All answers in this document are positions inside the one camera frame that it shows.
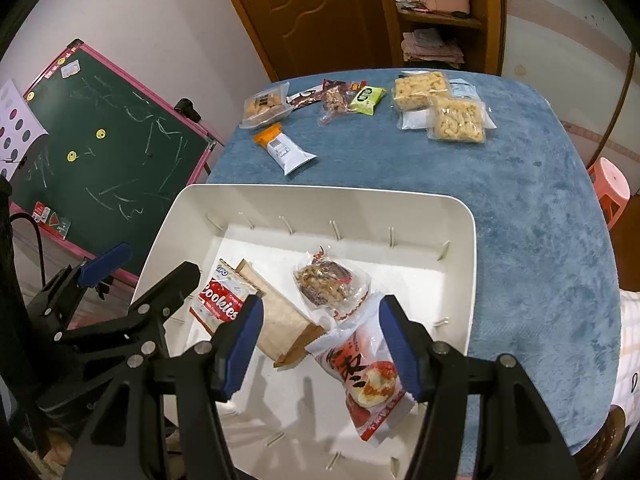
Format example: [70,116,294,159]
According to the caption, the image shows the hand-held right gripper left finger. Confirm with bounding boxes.
[62,294,266,480]

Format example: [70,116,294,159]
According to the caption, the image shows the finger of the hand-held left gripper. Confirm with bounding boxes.
[30,242,133,331]
[55,261,202,357]

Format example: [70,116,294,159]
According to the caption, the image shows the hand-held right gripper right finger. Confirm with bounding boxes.
[378,294,583,480]

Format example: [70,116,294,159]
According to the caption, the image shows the red white pastry packet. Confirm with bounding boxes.
[305,317,418,446]

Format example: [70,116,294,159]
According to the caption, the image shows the white plastic tray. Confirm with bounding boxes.
[127,184,477,478]

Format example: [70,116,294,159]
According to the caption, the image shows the green snack packet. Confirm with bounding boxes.
[348,86,388,116]

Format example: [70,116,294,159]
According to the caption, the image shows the red white cookie packet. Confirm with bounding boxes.
[189,259,251,336]

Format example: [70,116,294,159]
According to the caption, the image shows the brown paper snack packet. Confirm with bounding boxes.
[232,258,326,368]

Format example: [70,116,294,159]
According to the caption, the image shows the pink framed chalkboard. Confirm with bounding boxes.
[10,38,226,286]

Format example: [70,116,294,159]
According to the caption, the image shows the clear nut cake packet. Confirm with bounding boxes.
[292,245,373,328]

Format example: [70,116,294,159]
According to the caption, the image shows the white dotted paper sheet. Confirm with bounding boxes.
[0,78,48,181]

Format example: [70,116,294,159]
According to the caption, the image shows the orange white snack packet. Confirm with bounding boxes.
[252,122,318,177]

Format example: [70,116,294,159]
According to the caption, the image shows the clear biscuit packet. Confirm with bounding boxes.
[240,81,293,130]

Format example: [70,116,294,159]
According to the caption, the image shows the dark red snack packet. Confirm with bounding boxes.
[287,86,326,110]

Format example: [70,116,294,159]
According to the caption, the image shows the clear puffed cake packet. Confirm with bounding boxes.
[392,71,451,113]
[426,96,497,145]

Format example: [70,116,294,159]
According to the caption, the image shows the clear mixed nut packet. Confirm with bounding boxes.
[318,79,356,126]

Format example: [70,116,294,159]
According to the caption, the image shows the pink plastic stool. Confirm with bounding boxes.
[587,156,632,231]

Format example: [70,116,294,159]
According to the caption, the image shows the wooden door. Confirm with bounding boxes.
[210,0,396,83]

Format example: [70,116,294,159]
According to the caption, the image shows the folded pink clothes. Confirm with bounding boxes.
[402,27,466,65]

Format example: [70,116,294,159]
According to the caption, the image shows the wooden shelf unit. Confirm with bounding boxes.
[375,0,507,76]

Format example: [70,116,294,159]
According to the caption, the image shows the black cable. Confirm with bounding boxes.
[10,212,48,286]

